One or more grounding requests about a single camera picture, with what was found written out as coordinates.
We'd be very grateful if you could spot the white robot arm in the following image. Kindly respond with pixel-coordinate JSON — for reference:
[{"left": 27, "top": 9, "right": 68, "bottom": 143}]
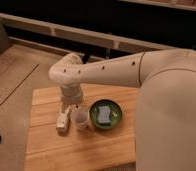
[{"left": 49, "top": 48, "right": 196, "bottom": 171}]

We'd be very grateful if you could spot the long white rail frame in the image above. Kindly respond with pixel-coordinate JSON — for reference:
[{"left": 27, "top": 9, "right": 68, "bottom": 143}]
[{"left": 0, "top": 13, "right": 173, "bottom": 53}]

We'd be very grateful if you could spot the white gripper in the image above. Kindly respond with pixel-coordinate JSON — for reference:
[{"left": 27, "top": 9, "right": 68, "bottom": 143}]
[{"left": 56, "top": 84, "right": 83, "bottom": 132}]

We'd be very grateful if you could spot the green bowl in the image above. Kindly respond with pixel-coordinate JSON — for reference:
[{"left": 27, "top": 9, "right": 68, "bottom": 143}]
[{"left": 89, "top": 99, "right": 123, "bottom": 130}]

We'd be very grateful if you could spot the blue-grey sponge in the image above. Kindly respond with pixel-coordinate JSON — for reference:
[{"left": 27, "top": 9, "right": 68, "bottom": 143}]
[{"left": 98, "top": 106, "right": 110, "bottom": 124}]

